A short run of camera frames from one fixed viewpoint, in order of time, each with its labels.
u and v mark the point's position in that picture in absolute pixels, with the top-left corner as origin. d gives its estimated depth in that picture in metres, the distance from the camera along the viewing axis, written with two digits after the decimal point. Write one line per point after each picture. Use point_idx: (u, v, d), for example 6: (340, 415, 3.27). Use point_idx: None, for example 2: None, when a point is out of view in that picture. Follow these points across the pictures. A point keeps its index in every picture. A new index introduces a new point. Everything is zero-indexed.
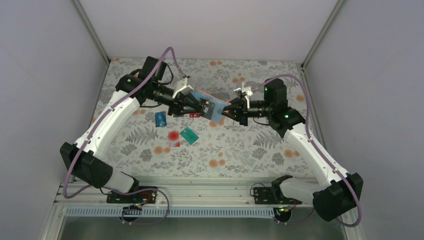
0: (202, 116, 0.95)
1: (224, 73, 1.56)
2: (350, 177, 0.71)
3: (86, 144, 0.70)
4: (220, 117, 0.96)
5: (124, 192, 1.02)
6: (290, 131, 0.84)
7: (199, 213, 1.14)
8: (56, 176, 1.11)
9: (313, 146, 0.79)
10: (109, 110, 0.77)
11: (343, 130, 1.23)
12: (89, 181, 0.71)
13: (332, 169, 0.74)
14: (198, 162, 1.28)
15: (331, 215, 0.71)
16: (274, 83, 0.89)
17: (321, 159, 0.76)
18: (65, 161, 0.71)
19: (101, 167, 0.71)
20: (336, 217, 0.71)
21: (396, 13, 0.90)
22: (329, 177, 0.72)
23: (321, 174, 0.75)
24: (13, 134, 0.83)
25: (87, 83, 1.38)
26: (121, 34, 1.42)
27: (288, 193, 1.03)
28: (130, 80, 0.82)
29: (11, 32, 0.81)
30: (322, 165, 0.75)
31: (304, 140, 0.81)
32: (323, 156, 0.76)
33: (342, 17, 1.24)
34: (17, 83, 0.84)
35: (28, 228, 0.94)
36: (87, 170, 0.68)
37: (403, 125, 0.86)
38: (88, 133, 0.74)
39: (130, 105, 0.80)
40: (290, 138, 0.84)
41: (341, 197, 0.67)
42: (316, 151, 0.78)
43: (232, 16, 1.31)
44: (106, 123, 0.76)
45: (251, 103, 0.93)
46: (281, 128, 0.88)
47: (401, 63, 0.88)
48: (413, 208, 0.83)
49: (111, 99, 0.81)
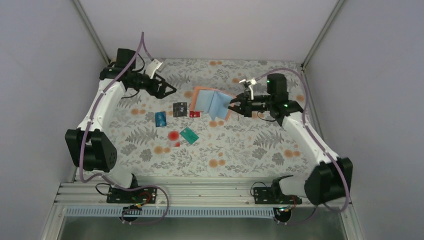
0: (175, 113, 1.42)
1: (224, 73, 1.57)
2: (341, 161, 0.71)
3: (91, 125, 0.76)
4: (225, 112, 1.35)
5: (126, 187, 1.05)
6: (287, 118, 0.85)
7: (198, 213, 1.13)
8: (57, 176, 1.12)
9: (307, 131, 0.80)
10: (102, 94, 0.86)
11: (343, 130, 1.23)
12: (98, 162, 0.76)
13: (323, 151, 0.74)
14: (198, 162, 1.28)
15: (321, 199, 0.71)
16: (274, 75, 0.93)
17: (313, 142, 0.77)
18: (72, 147, 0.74)
19: (108, 145, 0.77)
20: (323, 200, 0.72)
21: (397, 13, 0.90)
22: (319, 158, 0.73)
23: (311, 156, 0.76)
24: (13, 135, 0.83)
25: (88, 83, 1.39)
26: (121, 33, 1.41)
27: (287, 190, 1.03)
28: (112, 69, 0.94)
29: (11, 34, 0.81)
30: (313, 147, 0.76)
31: (298, 126, 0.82)
32: (314, 139, 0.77)
33: (342, 17, 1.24)
34: (17, 84, 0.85)
35: (29, 228, 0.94)
36: (97, 146, 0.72)
37: (403, 125, 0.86)
38: (88, 116, 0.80)
39: (118, 89, 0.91)
40: (287, 125, 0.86)
41: (329, 177, 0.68)
42: (309, 136, 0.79)
43: (232, 17, 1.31)
44: (102, 105, 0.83)
45: (255, 97, 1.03)
46: (279, 117, 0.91)
47: (401, 63, 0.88)
48: (413, 208, 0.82)
49: (99, 87, 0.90)
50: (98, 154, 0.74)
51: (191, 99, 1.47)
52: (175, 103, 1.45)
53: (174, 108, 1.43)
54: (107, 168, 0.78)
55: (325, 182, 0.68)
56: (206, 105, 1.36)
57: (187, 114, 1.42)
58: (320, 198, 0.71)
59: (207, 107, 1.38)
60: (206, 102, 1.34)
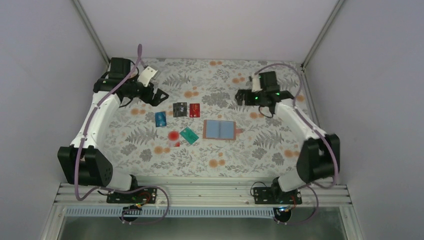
0: (176, 113, 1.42)
1: (224, 73, 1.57)
2: (328, 137, 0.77)
3: (85, 141, 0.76)
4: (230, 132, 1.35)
5: (126, 190, 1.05)
6: (279, 104, 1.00)
7: (199, 213, 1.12)
8: (57, 176, 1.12)
9: (297, 115, 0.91)
10: (96, 108, 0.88)
11: (343, 130, 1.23)
12: (93, 178, 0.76)
13: (311, 129, 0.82)
14: (198, 162, 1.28)
15: (312, 172, 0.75)
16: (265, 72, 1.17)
17: (302, 123, 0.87)
18: (65, 165, 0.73)
19: (102, 160, 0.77)
20: (315, 177, 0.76)
21: (397, 13, 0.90)
22: (307, 135, 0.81)
23: (301, 135, 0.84)
24: (14, 135, 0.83)
25: (88, 83, 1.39)
26: (121, 34, 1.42)
27: (286, 185, 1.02)
28: (106, 81, 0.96)
29: (11, 34, 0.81)
30: (303, 127, 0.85)
31: (289, 110, 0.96)
32: (303, 121, 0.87)
33: (342, 17, 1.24)
34: (17, 84, 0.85)
35: (29, 228, 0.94)
36: (92, 162, 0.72)
37: (404, 124, 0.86)
38: (81, 132, 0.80)
39: (113, 101, 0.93)
40: (279, 110, 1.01)
41: (317, 151, 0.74)
42: (299, 119, 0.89)
43: (231, 16, 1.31)
44: (96, 120, 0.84)
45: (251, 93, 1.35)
46: (272, 105, 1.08)
47: (402, 63, 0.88)
48: (414, 208, 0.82)
49: (93, 100, 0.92)
50: (93, 171, 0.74)
51: (191, 99, 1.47)
52: (175, 103, 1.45)
53: (174, 108, 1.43)
54: (102, 184, 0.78)
55: (313, 153, 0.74)
56: (215, 132, 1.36)
57: (187, 114, 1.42)
58: (311, 171, 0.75)
59: (217, 133, 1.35)
60: (214, 129, 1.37)
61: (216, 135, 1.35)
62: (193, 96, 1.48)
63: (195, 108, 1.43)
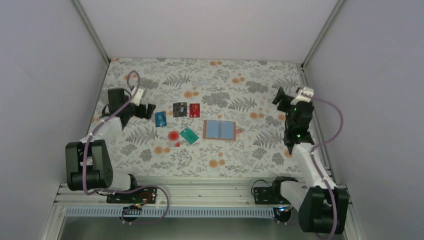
0: (176, 113, 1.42)
1: (224, 73, 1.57)
2: (337, 190, 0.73)
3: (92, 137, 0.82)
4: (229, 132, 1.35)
5: (126, 190, 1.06)
6: (297, 145, 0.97)
7: (198, 213, 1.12)
8: (57, 176, 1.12)
9: (311, 160, 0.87)
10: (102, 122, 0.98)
11: (343, 130, 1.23)
12: (94, 175, 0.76)
13: (321, 177, 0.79)
14: (198, 162, 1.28)
15: (310, 223, 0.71)
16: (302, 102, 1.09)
17: (314, 170, 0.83)
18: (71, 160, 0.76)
19: (107, 157, 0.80)
20: (313, 229, 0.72)
21: (397, 12, 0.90)
22: (316, 183, 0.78)
23: (310, 181, 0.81)
24: (13, 135, 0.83)
25: (88, 84, 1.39)
26: (121, 34, 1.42)
27: (287, 193, 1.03)
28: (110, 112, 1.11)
29: (11, 33, 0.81)
30: (314, 174, 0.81)
31: (305, 153, 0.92)
32: (316, 167, 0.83)
33: (342, 17, 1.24)
34: (17, 83, 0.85)
35: (29, 228, 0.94)
36: (98, 153, 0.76)
37: (403, 124, 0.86)
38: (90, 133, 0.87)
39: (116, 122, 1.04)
40: (296, 150, 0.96)
41: (321, 203, 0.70)
42: (312, 163, 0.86)
43: (231, 16, 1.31)
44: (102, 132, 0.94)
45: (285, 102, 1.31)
46: (290, 144, 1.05)
47: (401, 63, 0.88)
48: (413, 208, 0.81)
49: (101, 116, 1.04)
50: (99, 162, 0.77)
51: (191, 99, 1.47)
52: (175, 103, 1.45)
53: (174, 108, 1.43)
54: (103, 183, 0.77)
55: (317, 203, 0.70)
56: (215, 132, 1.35)
57: (187, 114, 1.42)
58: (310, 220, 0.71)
59: (217, 134, 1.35)
60: (214, 130, 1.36)
61: (216, 135, 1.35)
62: (193, 96, 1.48)
63: (195, 108, 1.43)
